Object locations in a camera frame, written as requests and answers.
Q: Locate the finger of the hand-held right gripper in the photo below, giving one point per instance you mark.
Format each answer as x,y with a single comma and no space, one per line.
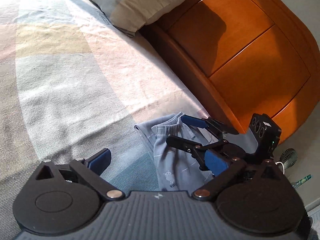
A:
185,143
195,121

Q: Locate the large printed pillow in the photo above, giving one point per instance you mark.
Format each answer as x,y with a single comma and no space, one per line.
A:
140,2

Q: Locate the small green fan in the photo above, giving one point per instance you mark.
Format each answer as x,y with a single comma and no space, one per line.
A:
288,158

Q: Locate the wooden headboard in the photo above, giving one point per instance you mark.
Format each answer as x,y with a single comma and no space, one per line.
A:
237,55

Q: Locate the grey pants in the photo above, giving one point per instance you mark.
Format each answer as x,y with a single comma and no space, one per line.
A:
175,155

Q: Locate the patchwork bed sheet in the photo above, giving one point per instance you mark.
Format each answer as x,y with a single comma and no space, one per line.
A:
75,80

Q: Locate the green tube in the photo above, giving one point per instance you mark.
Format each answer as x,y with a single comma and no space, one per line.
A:
303,180

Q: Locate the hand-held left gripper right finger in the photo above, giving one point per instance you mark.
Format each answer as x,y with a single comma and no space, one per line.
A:
217,162

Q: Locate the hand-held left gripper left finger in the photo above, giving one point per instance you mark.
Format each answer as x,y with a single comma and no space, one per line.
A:
100,160

